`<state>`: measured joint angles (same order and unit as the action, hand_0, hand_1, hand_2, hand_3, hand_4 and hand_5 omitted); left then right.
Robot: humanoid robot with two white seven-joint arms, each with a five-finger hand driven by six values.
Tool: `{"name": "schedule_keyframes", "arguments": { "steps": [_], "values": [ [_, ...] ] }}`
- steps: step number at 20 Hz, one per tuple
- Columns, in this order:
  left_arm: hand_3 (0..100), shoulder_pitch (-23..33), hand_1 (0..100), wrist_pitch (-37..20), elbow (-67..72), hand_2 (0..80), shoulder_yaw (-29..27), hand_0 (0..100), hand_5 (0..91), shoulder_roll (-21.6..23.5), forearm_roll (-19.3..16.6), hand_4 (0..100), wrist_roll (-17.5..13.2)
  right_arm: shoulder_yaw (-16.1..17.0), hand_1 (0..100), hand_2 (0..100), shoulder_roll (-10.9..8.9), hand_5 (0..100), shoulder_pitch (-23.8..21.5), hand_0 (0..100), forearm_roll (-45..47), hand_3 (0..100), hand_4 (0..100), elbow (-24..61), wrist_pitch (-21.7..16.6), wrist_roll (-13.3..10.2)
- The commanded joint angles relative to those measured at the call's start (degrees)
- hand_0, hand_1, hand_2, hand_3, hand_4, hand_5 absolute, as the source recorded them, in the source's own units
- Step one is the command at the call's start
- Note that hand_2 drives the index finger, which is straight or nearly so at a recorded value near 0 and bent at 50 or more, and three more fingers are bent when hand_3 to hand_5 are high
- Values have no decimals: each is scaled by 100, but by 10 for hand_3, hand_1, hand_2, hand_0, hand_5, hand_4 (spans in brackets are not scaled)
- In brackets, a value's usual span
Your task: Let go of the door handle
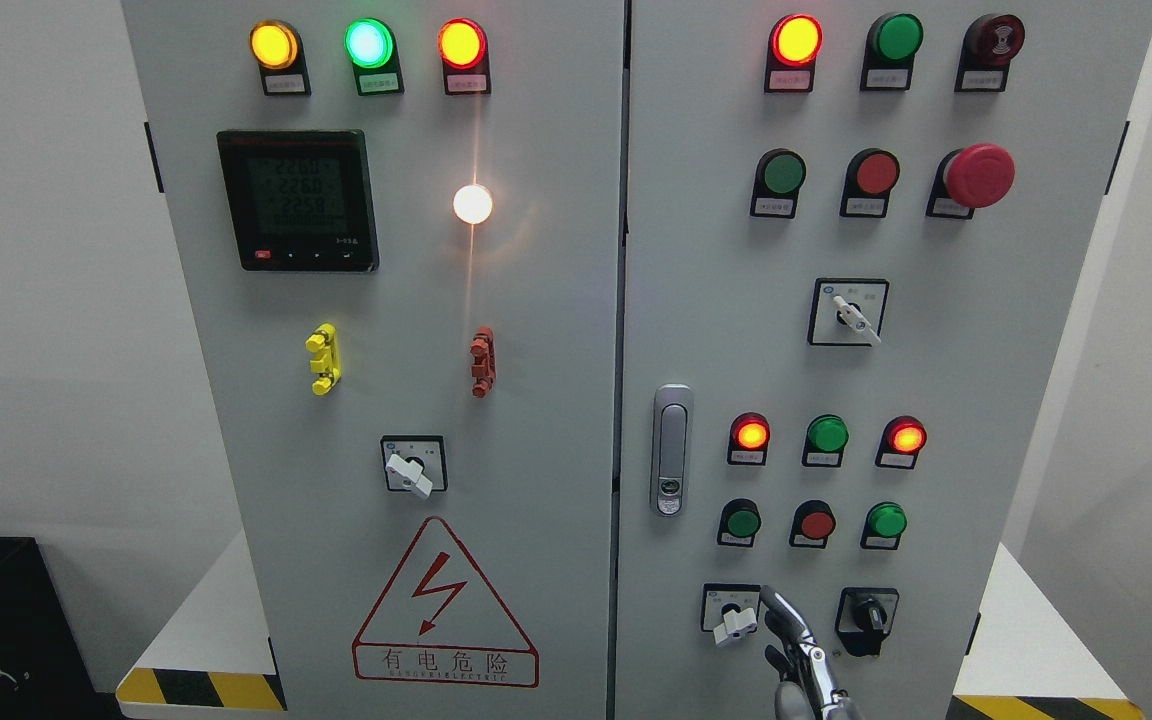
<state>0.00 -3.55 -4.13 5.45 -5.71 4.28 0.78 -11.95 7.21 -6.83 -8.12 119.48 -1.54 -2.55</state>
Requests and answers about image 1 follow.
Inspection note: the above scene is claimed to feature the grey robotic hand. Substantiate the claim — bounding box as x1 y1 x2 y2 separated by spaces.
759 584 863 719

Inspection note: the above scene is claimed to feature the white selector switch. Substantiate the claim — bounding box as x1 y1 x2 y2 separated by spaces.
380 435 448 498
700 583 761 647

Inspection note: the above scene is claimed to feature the red lit indicator middle right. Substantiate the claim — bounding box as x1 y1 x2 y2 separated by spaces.
876 415 927 470

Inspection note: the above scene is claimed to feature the black box bottom left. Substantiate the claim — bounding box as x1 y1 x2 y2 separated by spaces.
0 537 96 719

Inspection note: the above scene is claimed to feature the left cabinet door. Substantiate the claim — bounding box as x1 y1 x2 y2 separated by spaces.
123 1 626 719

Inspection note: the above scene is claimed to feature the red push button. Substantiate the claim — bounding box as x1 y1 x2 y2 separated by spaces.
788 500 838 550
838 149 900 218

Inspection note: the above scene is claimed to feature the cabinet door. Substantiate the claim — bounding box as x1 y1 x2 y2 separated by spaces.
123 1 626 719
614 1 1152 719

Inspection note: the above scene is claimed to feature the white platform with hazard stripes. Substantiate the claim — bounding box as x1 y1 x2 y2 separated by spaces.
115 536 1143 719

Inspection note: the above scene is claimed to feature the green push button lower right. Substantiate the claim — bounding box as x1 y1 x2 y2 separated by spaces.
861 501 909 551

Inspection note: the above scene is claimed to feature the red push button upper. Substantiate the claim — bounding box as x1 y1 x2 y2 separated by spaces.
838 149 900 218

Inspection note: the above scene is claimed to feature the red indicator light top left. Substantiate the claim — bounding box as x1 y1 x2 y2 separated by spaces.
435 17 492 94

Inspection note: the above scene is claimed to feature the red lit indicator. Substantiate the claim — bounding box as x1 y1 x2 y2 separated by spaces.
726 414 771 467
764 13 823 94
876 415 927 470

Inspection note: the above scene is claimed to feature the dark red buzzer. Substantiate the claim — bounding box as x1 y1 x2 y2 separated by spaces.
954 13 1026 94

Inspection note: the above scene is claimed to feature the green indicator light top left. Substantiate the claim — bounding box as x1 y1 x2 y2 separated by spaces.
343 17 404 96

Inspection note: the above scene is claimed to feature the red push button lower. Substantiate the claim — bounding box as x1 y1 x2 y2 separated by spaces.
788 500 838 550

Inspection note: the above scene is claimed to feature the white glowing indicator light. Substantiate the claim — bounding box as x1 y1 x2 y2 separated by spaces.
452 183 494 225

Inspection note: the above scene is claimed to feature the silver door handle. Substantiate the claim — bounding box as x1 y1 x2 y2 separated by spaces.
650 384 694 518

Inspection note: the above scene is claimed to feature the green push button upper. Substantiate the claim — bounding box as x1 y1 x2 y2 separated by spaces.
749 149 806 219

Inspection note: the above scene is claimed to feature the upper right selector switch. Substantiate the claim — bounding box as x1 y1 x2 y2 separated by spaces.
808 278 890 347

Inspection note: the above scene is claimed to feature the red lightning warning sticker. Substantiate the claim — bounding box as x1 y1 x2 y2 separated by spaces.
353 516 540 688

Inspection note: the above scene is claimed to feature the green push button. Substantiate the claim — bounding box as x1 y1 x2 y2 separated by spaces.
749 149 806 219
861 501 909 551
717 498 761 548

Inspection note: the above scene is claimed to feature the green indicator top right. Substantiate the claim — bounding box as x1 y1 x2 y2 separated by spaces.
861 12 925 92

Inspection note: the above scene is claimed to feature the green indicator middle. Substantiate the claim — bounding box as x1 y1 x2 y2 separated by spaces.
803 414 850 468

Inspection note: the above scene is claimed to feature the black digital power meter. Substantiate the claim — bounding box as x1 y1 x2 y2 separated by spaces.
217 129 380 273

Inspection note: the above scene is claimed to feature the red emergency stop button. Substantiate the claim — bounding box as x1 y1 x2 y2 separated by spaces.
925 143 1016 220

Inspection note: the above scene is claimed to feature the left white selector switch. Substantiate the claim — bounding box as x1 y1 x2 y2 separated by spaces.
380 435 448 498

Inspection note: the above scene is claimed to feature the red lit indicator middle left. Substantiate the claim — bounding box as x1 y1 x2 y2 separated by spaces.
726 414 771 467

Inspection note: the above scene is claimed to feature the right cabinet door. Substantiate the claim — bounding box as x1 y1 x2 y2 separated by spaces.
614 1 1152 719

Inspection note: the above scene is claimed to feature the black rotary knob switch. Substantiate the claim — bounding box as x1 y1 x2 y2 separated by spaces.
835 588 900 657

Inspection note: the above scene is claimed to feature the red lit indicator top right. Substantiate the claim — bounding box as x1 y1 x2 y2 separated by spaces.
764 13 823 94

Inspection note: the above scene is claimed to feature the yellow indicator light top left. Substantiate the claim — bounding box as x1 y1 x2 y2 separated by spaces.
250 18 311 96

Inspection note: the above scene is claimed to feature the lower white selector switch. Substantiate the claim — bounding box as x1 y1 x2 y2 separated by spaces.
700 583 761 647

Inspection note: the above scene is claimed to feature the green push button lower left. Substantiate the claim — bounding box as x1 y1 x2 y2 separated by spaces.
717 498 761 548

